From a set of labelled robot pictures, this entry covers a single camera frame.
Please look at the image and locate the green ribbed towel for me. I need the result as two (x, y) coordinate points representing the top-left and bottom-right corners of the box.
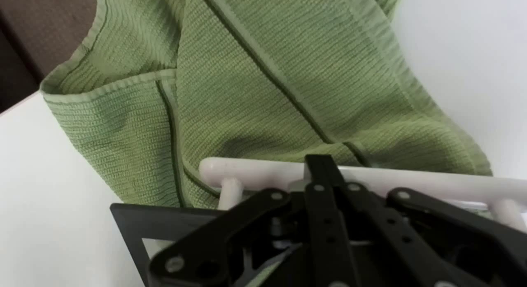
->
(40, 0), (493, 209)

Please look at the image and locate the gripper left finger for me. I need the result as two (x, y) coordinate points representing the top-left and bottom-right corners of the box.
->
(148, 154), (359, 287)

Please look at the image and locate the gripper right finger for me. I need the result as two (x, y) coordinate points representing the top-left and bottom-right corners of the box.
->
(324, 154), (527, 287)

